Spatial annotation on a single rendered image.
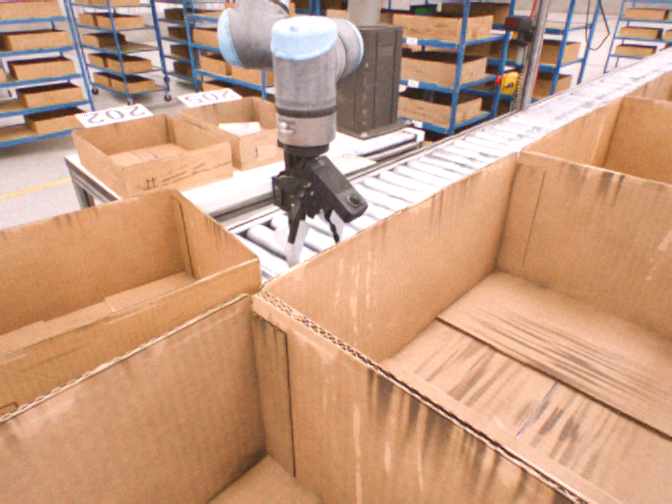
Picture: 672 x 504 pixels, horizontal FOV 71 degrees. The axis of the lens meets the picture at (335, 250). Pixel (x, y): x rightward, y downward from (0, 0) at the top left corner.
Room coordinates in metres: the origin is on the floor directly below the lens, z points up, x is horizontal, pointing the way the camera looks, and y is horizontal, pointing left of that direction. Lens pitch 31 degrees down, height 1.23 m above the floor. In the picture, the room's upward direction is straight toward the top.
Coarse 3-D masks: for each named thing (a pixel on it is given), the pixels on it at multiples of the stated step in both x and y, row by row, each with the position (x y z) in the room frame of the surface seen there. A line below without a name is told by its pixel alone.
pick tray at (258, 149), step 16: (192, 112) 1.56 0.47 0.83; (208, 112) 1.60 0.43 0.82; (224, 112) 1.63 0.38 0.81; (240, 112) 1.67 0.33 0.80; (256, 112) 1.69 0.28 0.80; (272, 112) 1.62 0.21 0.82; (208, 128) 1.37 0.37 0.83; (272, 128) 1.62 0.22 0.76; (240, 144) 1.24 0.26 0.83; (256, 144) 1.27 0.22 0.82; (272, 144) 1.31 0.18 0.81; (240, 160) 1.25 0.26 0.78; (256, 160) 1.27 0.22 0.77; (272, 160) 1.31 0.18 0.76
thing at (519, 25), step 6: (510, 18) 1.90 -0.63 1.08; (516, 18) 1.88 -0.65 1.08; (522, 18) 1.89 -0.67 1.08; (528, 18) 1.93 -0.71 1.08; (504, 24) 1.91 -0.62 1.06; (510, 24) 1.89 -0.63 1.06; (516, 24) 1.88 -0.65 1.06; (522, 24) 1.89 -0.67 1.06; (528, 24) 1.92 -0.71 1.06; (510, 30) 1.91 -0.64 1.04; (516, 30) 1.88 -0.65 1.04; (522, 30) 1.90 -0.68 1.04; (528, 30) 1.93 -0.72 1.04; (516, 36) 1.92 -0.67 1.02; (522, 36) 1.93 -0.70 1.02; (516, 42) 1.92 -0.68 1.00
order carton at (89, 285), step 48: (0, 240) 0.58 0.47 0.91; (48, 240) 0.61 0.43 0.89; (96, 240) 0.65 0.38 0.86; (144, 240) 0.69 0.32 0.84; (192, 240) 0.69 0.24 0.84; (0, 288) 0.56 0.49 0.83; (48, 288) 0.60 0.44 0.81; (96, 288) 0.64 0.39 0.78; (144, 288) 0.67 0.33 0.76; (192, 288) 0.45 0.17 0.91; (240, 288) 0.49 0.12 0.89; (0, 336) 0.55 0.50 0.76; (48, 336) 0.54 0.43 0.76; (96, 336) 0.38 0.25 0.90; (144, 336) 0.41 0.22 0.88; (0, 384) 0.33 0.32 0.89; (48, 384) 0.35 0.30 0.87
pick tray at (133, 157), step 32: (96, 128) 1.34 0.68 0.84; (128, 128) 1.40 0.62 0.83; (160, 128) 1.46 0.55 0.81; (192, 128) 1.36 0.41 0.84; (96, 160) 1.16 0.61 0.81; (128, 160) 1.31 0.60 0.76; (160, 160) 1.07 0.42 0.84; (192, 160) 1.13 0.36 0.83; (224, 160) 1.19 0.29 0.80; (128, 192) 1.02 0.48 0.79
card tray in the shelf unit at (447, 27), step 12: (408, 12) 2.79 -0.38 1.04; (444, 12) 2.83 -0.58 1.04; (456, 12) 2.78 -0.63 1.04; (396, 24) 2.69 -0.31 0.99; (408, 24) 2.63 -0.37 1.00; (420, 24) 2.57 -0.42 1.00; (432, 24) 2.52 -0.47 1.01; (444, 24) 2.47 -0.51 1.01; (456, 24) 2.42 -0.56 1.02; (468, 24) 2.47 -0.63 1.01; (480, 24) 2.54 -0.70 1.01; (408, 36) 2.62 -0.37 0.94; (420, 36) 2.57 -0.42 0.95; (432, 36) 2.51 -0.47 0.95; (444, 36) 2.46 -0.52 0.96; (456, 36) 2.42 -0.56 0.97; (468, 36) 2.48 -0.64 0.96; (480, 36) 2.55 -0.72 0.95
